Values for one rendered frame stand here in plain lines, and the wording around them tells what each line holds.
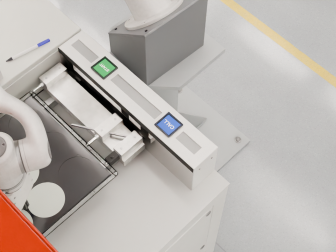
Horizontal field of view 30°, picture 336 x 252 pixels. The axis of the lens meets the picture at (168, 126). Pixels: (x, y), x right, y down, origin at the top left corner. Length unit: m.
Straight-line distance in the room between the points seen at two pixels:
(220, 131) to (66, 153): 1.17
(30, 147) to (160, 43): 0.57
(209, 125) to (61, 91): 1.07
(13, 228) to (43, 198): 1.02
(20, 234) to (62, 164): 1.06
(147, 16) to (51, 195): 0.57
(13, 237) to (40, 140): 0.75
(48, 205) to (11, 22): 0.58
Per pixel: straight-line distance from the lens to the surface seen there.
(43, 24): 1.92
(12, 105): 1.41
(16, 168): 1.43
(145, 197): 1.76
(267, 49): 3.07
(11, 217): 0.69
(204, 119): 2.79
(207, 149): 1.67
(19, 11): 1.96
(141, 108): 1.72
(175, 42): 1.87
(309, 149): 2.81
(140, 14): 1.82
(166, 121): 1.70
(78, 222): 1.74
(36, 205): 1.69
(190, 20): 1.85
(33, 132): 1.41
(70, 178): 1.71
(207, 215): 1.83
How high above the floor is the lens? 2.44
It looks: 61 degrees down
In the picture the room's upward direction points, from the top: 1 degrees clockwise
